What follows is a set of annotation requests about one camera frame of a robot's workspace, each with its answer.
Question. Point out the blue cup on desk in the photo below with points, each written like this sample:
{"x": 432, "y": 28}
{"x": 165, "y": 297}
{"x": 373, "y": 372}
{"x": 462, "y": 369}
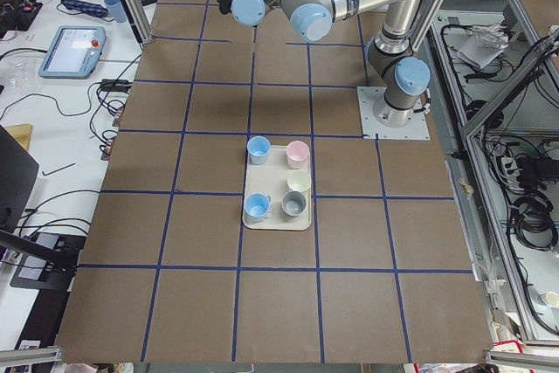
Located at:
{"x": 115, "y": 10}

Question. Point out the person at desk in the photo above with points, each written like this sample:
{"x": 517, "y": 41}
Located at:
{"x": 17, "y": 15}

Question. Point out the grey plastic cup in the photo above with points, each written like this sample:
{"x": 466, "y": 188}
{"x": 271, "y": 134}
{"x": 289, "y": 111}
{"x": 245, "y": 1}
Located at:
{"x": 293, "y": 203}

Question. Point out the blue plastic cup near centre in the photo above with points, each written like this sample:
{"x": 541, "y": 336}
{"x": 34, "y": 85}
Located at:
{"x": 258, "y": 149}

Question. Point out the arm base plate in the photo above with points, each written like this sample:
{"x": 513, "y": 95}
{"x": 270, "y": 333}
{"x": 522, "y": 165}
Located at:
{"x": 379, "y": 121}

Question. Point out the cream plastic cup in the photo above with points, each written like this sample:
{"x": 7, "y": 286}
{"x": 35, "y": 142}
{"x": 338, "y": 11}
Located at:
{"x": 299, "y": 180}

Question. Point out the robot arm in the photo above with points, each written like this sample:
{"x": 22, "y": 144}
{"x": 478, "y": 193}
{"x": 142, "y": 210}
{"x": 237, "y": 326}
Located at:
{"x": 390, "y": 51}

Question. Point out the blue plastic cup outer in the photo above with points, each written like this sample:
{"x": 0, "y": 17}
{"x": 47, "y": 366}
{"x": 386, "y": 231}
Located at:
{"x": 257, "y": 208}

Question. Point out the blue plastic cup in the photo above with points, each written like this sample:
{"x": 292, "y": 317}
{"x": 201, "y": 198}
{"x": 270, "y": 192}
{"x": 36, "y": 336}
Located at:
{"x": 257, "y": 208}
{"x": 258, "y": 149}

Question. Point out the cream plastic tray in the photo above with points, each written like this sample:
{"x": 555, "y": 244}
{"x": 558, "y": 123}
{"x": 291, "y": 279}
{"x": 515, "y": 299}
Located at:
{"x": 270, "y": 179}

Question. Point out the pink plastic cup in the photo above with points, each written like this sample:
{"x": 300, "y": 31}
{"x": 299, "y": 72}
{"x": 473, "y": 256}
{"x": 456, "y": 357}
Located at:
{"x": 297, "y": 154}

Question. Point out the blue teach pendant near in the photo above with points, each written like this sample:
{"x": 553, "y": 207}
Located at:
{"x": 73, "y": 53}

